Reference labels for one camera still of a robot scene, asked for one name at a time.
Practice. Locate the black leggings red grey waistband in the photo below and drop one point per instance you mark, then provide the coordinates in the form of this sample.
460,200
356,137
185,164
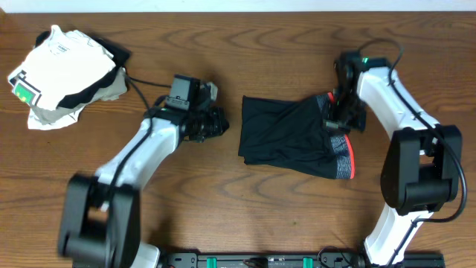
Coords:
291,135

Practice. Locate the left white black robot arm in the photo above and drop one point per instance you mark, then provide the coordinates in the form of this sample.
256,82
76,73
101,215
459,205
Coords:
101,219

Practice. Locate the white bottom folded garment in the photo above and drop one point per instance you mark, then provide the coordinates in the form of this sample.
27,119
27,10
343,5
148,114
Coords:
43,119

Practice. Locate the white printed folded t-shirt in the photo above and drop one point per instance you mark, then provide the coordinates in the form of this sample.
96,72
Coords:
63,64

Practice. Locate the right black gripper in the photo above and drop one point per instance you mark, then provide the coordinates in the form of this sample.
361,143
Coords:
332,123

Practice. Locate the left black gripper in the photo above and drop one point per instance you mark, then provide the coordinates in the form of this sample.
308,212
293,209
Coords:
215,121

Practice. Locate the black folded garment in stack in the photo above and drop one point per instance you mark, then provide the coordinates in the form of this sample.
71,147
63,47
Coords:
120,56

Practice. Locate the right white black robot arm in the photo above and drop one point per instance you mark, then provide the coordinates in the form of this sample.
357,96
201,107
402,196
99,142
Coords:
422,180

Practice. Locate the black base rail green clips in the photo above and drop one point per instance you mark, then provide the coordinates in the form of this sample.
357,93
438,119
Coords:
324,259

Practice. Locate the grey folded garment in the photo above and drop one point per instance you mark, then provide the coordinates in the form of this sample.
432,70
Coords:
110,93

